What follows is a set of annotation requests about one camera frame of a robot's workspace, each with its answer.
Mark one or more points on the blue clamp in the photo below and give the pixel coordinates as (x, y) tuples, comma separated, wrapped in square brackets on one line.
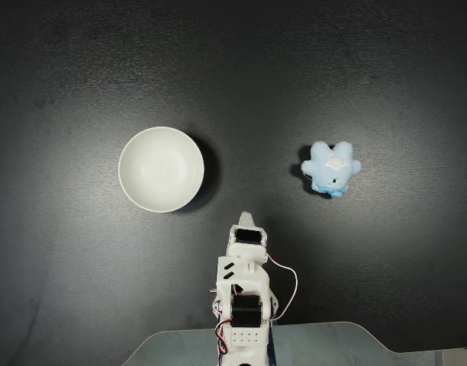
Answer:
[(271, 343)]

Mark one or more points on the white bowl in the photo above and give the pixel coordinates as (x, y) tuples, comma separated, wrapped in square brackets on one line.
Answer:
[(161, 169)]

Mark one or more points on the skyblue plush doll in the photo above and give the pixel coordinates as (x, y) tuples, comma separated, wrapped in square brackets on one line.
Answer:
[(327, 171)]

